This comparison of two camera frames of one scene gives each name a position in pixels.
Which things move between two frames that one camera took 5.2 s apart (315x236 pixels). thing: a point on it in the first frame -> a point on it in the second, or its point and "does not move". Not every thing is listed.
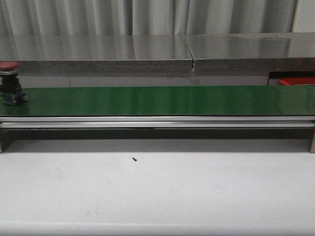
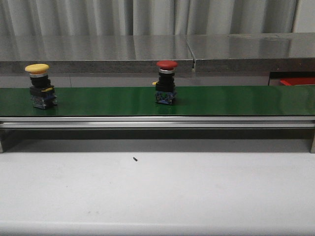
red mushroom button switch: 10,89 -> 165,89
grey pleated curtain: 94,17 does not move
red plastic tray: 291,81 does not move
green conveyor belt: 171,101 does not move
